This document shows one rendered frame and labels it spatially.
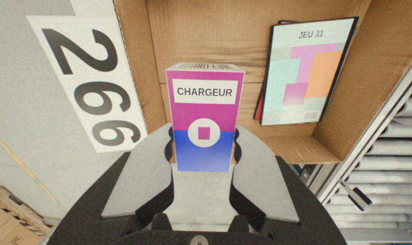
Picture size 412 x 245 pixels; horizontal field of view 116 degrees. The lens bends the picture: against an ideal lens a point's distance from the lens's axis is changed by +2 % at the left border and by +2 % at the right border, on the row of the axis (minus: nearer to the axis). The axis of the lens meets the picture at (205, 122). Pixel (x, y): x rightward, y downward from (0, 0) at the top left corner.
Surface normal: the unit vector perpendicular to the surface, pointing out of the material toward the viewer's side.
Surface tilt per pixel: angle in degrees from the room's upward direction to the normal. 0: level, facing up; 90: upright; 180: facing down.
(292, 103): 0
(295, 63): 0
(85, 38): 10
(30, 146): 0
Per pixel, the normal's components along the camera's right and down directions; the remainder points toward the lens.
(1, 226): 0.99, -0.07
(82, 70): 0.16, 0.48
